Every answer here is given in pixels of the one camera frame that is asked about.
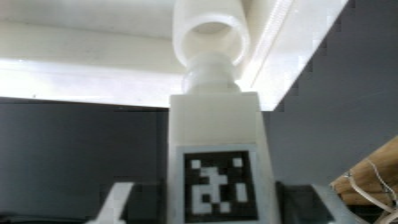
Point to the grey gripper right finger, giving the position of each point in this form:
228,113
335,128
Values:
344,216

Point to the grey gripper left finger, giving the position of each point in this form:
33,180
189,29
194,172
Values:
113,208

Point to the white table leg with tag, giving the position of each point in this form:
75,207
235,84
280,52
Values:
221,186

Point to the white square table top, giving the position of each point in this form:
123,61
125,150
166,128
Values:
93,50

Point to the wooden object with wires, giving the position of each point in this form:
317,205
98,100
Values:
367,185

